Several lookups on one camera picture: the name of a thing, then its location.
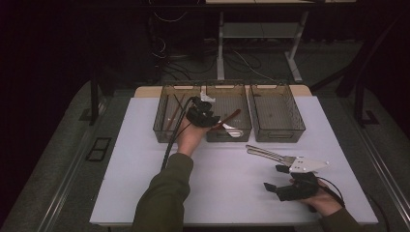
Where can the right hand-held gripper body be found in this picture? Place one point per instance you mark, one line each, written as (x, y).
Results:
(301, 190)

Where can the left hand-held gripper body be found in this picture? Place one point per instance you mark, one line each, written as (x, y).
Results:
(199, 116)

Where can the brown wooden spoon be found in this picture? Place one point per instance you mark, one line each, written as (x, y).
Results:
(230, 116)

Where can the translucent grey plastic bin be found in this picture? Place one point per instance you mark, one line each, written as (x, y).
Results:
(232, 100)
(161, 112)
(277, 109)

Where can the brown wooden chopstick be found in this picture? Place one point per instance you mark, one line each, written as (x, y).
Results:
(170, 119)

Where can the person's left hand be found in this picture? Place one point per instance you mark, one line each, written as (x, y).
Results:
(190, 138)

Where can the person's right hand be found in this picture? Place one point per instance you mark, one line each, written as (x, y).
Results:
(324, 203)

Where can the white table cover sheet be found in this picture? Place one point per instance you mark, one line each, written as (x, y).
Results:
(322, 129)

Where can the black metal stand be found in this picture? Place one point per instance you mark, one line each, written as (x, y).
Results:
(358, 103)
(94, 103)

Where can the black tripod stand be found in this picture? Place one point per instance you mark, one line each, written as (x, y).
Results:
(349, 83)

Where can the white metal desk frame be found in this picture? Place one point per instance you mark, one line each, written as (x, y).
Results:
(220, 48)

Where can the metal floor rail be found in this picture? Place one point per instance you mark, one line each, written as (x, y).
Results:
(64, 193)
(392, 193)

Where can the black floor socket frame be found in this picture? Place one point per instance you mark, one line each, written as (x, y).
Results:
(98, 150)

